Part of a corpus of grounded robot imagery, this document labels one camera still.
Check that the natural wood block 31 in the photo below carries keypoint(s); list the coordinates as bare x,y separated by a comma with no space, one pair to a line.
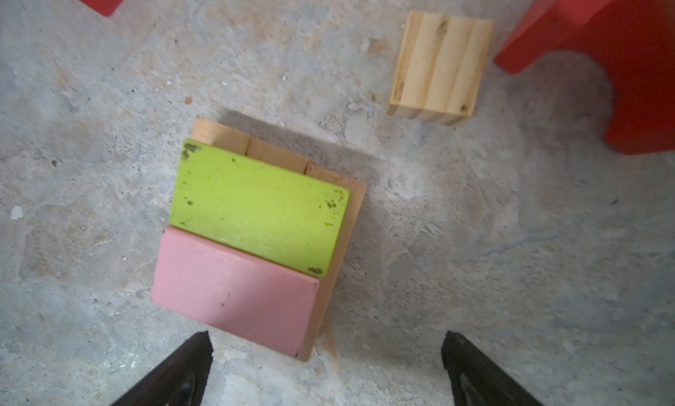
221,136

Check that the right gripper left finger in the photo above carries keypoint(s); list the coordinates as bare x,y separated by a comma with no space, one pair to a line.
181,379

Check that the small ridged natural block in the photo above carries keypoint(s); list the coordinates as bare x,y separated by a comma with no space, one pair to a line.
440,67

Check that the natural wood block 29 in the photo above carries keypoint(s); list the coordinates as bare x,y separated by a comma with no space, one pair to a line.
277,156

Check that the red arch block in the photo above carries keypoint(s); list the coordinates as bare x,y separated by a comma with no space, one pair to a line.
632,40

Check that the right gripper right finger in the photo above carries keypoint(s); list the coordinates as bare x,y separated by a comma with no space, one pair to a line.
476,379

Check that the pink rectangular block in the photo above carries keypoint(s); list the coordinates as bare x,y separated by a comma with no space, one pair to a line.
233,291

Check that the lime green rectangular block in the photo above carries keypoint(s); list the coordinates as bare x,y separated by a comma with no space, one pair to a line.
260,209

